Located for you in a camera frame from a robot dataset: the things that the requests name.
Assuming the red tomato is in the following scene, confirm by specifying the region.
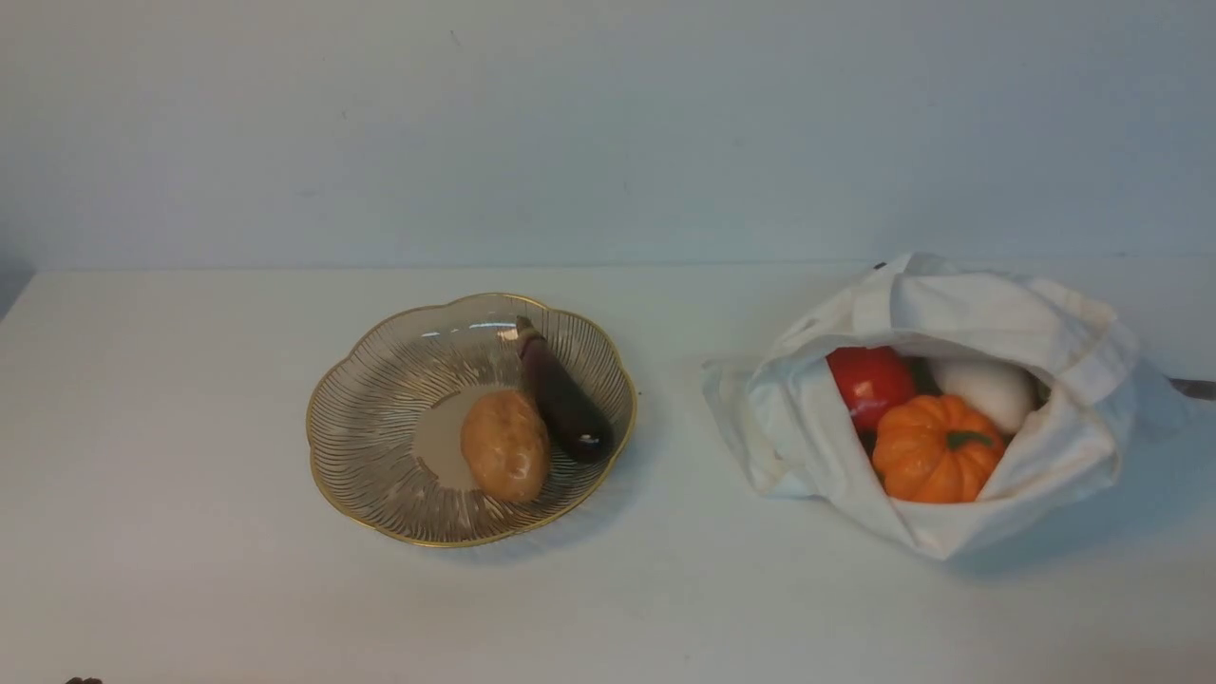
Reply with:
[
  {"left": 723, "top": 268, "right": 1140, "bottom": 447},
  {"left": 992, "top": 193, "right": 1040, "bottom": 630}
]
[{"left": 826, "top": 346, "right": 918, "bottom": 433}]

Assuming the brown potato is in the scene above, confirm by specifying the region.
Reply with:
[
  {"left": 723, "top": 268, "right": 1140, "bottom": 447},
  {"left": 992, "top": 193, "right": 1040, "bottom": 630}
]
[{"left": 460, "top": 389, "right": 551, "bottom": 504}]

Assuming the white cloth bag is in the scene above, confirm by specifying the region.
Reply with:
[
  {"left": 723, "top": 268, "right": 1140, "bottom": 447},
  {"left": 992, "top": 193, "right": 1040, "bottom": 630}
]
[{"left": 702, "top": 253, "right": 1159, "bottom": 560}]

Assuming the small orange pumpkin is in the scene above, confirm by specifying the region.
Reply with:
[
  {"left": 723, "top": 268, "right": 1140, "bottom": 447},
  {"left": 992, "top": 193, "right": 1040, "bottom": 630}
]
[{"left": 869, "top": 394, "right": 1007, "bottom": 504}]

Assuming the white egg-shaped vegetable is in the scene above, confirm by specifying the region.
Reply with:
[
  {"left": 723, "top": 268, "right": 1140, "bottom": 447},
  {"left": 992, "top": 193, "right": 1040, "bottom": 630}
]
[{"left": 927, "top": 358, "right": 1037, "bottom": 434}]

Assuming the gold-rimmed glass bowl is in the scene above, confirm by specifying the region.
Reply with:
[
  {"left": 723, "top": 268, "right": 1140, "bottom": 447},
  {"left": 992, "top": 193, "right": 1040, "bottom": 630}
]
[{"left": 306, "top": 292, "right": 637, "bottom": 548}]

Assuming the dark purple eggplant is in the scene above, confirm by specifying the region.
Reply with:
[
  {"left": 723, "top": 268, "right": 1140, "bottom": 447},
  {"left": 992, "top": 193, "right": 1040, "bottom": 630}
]
[{"left": 516, "top": 316, "right": 614, "bottom": 464}]

